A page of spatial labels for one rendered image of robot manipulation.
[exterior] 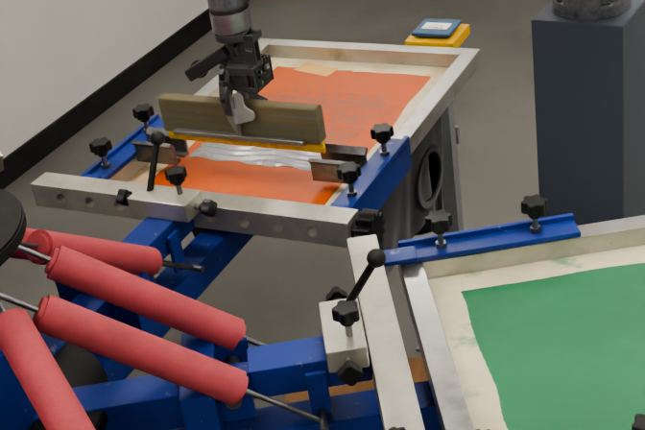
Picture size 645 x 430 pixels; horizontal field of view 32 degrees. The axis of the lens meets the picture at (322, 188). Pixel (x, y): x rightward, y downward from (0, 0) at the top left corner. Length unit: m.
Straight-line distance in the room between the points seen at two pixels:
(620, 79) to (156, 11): 3.59
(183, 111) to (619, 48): 0.86
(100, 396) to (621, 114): 1.14
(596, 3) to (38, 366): 1.27
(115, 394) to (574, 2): 1.13
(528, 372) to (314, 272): 2.08
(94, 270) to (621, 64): 1.09
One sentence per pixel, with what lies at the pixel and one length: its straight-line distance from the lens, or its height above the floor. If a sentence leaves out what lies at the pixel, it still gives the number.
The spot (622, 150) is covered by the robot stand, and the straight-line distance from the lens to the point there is 2.27.
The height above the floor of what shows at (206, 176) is 0.95.
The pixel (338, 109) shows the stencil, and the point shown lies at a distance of 2.50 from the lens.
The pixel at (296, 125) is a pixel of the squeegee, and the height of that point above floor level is 1.09.
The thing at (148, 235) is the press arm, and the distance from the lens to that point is 1.97.
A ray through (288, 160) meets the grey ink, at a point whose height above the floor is 0.96.
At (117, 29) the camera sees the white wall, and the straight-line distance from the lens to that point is 5.25.
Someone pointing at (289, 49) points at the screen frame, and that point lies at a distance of 2.80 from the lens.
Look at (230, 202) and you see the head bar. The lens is 2.02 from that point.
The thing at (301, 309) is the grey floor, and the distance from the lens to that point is 3.52.
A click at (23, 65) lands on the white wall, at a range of 4.76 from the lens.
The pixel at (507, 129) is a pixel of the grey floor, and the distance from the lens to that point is 4.45.
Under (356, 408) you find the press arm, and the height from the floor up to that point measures 0.93.
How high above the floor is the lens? 2.01
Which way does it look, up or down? 29 degrees down
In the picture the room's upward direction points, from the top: 9 degrees counter-clockwise
